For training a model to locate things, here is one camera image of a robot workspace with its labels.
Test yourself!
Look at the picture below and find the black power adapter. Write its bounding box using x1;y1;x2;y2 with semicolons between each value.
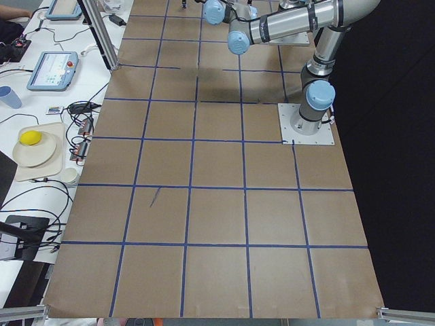
108;14;126;26

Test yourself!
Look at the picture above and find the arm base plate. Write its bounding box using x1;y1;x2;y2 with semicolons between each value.
269;32;310;46
277;103;334;145

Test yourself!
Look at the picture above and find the beige plate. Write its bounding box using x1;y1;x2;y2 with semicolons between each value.
12;132;56;167

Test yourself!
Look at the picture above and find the yellow lemon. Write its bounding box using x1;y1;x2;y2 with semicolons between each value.
19;130;42;146

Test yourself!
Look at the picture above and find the teach pendant tablet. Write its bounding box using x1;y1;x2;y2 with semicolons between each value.
27;51;79;91

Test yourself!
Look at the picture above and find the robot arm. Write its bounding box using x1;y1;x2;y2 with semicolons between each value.
223;0;379;136
203;0;258;25

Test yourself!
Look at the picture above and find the aluminium frame post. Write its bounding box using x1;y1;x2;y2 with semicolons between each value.
77;0;119;71

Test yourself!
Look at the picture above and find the white paper cup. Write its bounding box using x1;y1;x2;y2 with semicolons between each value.
60;168;80;187

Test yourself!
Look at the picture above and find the beige tray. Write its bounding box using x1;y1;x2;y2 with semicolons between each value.
14;122;65;181

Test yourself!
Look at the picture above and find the blue plastic cup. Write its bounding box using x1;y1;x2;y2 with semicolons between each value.
0;86;22;109

